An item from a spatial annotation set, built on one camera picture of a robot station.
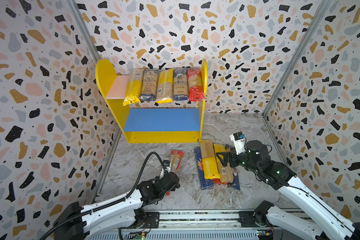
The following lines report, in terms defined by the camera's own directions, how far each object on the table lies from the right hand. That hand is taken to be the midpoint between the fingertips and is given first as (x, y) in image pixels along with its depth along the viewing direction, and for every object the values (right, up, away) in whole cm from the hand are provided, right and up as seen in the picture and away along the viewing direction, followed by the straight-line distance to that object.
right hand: (222, 149), depth 70 cm
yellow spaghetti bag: (+5, -16, +15) cm, 22 cm away
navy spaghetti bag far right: (+10, -21, +13) cm, 27 cm away
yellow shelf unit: (-44, +11, +24) cm, 51 cm away
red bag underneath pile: (+1, -20, +15) cm, 25 cm away
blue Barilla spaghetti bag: (-6, -21, +13) cm, 26 cm away
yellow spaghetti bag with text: (-3, -13, +17) cm, 22 cm away
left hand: (-24, -16, +10) cm, 30 cm away
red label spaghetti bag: (-23, -8, +16) cm, 29 cm away
